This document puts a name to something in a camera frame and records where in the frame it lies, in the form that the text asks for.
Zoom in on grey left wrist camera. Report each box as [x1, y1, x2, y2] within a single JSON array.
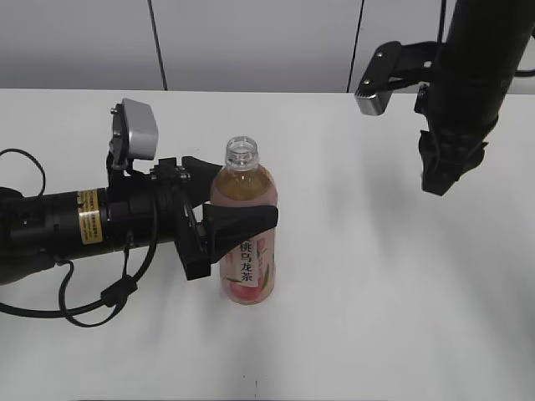
[[109, 98, 159, 170]]

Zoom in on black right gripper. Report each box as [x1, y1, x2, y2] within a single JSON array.
[[414, 84, 497, 195]]

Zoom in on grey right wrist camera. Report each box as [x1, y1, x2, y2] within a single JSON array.
[[354, 41, 402, 116]]

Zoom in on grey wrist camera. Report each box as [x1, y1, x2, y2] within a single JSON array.
[[109, 98, 159, 170], [354, 41, 402, 116]]

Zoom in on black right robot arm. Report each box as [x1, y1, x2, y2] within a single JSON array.
[[415, 0, 534, 195]]

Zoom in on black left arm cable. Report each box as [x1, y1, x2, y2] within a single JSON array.
[[0, 148, 158, 329]]

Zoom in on peach oolong tea bottle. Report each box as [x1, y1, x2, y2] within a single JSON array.
[[210, 136, 278, 305]]

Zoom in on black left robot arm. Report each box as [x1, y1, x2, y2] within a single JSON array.
[[1, 156, 278, 283]]

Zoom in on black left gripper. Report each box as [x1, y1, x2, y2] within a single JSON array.
[[106, 156, 278, 280]]

